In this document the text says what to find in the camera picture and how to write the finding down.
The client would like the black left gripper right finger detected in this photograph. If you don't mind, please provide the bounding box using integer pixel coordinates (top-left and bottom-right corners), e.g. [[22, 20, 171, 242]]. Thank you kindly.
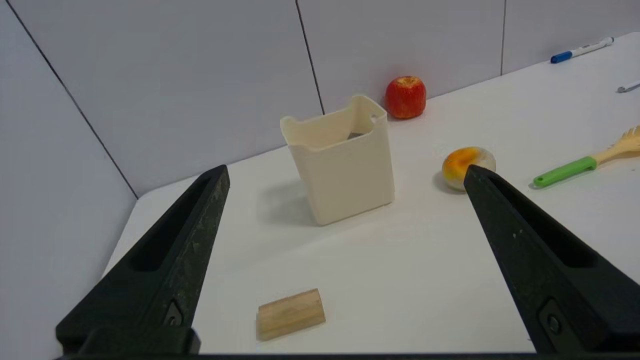
[[463, 164, 640, 354]]

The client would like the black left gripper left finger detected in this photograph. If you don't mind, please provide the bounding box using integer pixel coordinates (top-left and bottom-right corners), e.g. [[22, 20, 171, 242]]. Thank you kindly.
[[55, 164, 231, 354]]

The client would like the cream plastic box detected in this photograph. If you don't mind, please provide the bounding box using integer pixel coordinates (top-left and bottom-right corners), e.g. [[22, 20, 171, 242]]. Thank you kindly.
[[279, 94, 396, 227]]

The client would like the orange white round bun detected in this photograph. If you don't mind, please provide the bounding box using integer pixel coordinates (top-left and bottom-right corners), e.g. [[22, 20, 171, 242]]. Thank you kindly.
[[441, 146, 497, 192]]

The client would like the small wooden block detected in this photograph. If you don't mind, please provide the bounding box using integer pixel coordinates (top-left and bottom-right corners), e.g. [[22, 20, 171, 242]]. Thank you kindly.
[[255, 288, 327, 343]]

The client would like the blue capped white marker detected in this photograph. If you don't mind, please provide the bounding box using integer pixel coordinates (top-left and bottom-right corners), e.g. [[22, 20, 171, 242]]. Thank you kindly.
[[550, 36, 615, 65]]

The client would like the red apple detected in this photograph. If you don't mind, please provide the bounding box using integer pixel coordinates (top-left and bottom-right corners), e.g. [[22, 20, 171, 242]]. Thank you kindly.
[[384, 75, 428, 120]]

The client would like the green handled pasta spoon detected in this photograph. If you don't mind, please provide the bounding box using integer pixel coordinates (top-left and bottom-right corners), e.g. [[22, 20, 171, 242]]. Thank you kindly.
[[532, 125, 640, 189]]

